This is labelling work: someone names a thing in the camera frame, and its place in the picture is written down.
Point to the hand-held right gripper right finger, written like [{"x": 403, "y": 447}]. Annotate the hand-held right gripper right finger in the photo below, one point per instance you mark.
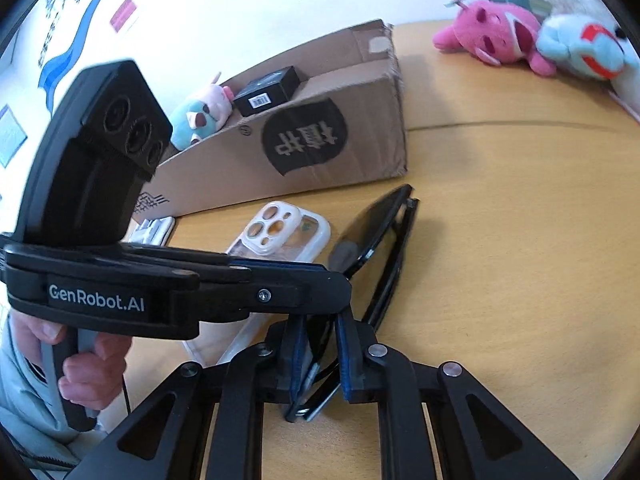
[{"x": 346, "y": 360}]

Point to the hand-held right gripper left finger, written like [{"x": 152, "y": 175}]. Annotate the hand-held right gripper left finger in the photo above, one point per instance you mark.
[{"x": 297, "y": 360}]

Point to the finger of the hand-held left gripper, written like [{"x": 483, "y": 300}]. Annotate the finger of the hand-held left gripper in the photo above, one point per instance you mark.
[
  {"x": 300, "y": 295},
  {"x": 210, "y": 262}
]

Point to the cream clear phone case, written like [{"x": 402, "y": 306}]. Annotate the cream clear phone case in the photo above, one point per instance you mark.
[{"x": 265, "y": 230}]

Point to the black sunglasses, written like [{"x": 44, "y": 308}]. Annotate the black sunglasses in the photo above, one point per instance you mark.
[{"x": 370, "y": 230}]

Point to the brown cardboard box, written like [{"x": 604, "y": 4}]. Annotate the brown cardboard box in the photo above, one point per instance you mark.
[{"x": 360, "y": 125}]

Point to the person's left hand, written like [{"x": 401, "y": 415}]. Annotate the person's left hand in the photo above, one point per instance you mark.
[{"x": 95, "y": 375}]

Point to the teal and pink plush pig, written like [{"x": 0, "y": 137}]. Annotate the teal and pink plush pig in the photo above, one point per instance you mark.
[{"x": 195, "y": 115}]

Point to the small black product box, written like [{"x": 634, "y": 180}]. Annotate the small black product box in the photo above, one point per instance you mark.
[{"x": 265, "y": 90}]

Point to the pink plush toy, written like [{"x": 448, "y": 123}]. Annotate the pink plush toy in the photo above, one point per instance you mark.
[{"x": 495, "y": 30}]

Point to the light blue plush toy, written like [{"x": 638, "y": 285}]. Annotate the light blue plush toy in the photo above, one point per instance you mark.
[{"x": 565, "y": 45}]

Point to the blue wall notice poster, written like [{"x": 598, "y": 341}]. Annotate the blue wall notice poster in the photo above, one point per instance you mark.
[{"x": 11, "y": 135}]

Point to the blue ribbon wall decal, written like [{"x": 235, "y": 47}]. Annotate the blue ribbon wall decal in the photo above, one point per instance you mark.
[{"x": 60, "y": 67}]

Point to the red wall notice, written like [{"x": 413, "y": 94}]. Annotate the red wall notice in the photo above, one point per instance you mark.
[{"x": 124, "y": 14}]

